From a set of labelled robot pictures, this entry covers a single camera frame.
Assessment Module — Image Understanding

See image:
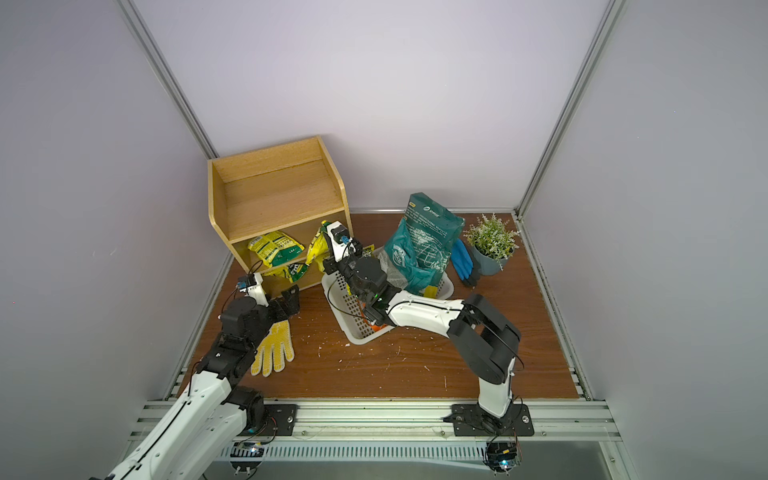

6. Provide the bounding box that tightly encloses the potted green plant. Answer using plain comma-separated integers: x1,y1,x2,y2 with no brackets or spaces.
464,213,520,276

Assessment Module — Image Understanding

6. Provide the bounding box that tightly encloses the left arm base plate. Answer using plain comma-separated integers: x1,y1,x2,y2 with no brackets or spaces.
241,403,299,438

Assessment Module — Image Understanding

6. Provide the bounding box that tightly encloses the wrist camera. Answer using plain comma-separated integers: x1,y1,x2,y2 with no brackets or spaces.
236,272,269,307
327,222,352,260

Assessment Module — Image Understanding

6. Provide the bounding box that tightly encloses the controller board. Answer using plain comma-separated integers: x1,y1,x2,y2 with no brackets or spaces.
229,442,266,479
483,441,521,474

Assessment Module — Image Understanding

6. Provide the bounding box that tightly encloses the white plastic basket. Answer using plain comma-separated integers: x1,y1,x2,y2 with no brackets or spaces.
322,273,464,345

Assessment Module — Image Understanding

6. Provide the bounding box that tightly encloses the left controller board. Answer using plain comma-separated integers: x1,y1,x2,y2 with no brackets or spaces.
229,442,266,479

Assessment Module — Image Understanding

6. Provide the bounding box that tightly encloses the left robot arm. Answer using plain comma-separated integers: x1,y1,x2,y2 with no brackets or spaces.
107,286,300,479

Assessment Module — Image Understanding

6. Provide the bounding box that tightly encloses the right controller board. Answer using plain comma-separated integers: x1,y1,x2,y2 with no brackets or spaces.
483,441,521,474

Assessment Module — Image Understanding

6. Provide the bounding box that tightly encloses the yellow knit work glove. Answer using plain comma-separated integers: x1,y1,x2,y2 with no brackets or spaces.
250,320,295,377

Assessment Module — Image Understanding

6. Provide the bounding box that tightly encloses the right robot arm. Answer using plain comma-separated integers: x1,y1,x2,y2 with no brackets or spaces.
319,222,521,419

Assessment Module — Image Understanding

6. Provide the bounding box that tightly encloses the green orange fertilizer bag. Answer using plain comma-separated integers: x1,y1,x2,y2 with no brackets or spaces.
362,318,388,332

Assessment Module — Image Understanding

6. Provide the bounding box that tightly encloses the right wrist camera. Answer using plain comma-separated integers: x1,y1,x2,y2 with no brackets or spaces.
327,222,352,260

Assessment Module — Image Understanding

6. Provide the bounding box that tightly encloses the aluminium mounting rail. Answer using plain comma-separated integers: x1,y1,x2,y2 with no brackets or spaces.
128,398,623,444

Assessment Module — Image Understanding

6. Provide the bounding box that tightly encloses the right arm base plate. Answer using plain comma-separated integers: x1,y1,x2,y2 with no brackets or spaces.
443,403,535,437

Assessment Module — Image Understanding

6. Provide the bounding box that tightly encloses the wooden three-tier shelf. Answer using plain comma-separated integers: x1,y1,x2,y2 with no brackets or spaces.
207,136,353,295

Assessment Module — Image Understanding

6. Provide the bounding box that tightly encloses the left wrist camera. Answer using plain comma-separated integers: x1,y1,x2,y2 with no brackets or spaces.
236,272,269,307

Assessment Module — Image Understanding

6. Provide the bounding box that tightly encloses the yellow packet shelf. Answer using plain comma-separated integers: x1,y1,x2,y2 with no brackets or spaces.
305,220,330,272
247,231,305,268
262,262,309,283

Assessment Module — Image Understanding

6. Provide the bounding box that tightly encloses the yellow packet bottom shelf left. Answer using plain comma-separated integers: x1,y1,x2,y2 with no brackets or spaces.
262,262,309,283

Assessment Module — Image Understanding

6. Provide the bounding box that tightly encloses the blue rubber glove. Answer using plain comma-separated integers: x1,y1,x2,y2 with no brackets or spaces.
451,239,481,288

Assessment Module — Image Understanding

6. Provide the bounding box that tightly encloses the green yellow fertilizer bag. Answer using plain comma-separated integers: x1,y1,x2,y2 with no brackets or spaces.
376,192,465,295

